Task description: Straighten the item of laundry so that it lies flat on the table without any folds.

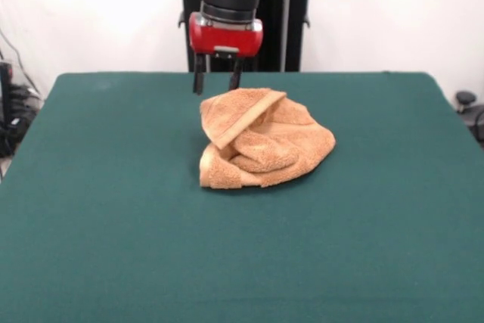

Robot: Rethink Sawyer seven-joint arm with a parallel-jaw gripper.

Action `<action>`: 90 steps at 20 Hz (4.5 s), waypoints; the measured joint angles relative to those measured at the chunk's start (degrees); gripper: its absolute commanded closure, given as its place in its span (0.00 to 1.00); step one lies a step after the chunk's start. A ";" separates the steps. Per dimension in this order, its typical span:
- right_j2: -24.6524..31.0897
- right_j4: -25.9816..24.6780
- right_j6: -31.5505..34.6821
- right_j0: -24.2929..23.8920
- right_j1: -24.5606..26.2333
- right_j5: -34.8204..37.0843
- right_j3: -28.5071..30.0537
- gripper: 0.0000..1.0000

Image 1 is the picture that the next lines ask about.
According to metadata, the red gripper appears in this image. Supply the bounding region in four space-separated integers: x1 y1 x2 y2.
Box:
188 11 265 95

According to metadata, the orange terry towel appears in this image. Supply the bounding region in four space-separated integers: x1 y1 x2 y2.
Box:
199 87 337 190

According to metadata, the dark green table cloth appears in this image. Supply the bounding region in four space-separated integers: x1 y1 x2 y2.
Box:
0 71 484 323

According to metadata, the black electronics box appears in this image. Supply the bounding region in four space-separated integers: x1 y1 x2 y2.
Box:
0 61 23 158

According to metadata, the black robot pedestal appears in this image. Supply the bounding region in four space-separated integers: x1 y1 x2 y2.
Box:
178 0 311 73

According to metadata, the grey cable bundle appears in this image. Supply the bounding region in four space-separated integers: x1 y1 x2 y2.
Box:
0 27 43 107

